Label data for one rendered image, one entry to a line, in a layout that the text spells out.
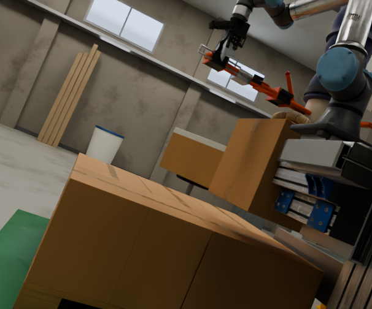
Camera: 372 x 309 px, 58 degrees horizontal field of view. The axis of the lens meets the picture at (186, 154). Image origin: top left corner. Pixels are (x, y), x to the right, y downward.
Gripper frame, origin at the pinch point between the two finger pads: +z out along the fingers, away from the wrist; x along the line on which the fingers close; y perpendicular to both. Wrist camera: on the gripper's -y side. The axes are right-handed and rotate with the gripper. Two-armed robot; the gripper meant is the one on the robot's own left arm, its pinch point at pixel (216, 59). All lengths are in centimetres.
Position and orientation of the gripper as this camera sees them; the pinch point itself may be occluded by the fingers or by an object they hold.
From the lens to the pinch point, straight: 146.4
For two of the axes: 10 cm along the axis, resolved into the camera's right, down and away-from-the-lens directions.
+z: -4.0, 9.2, -0.1
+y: 8.6, 3.8, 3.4
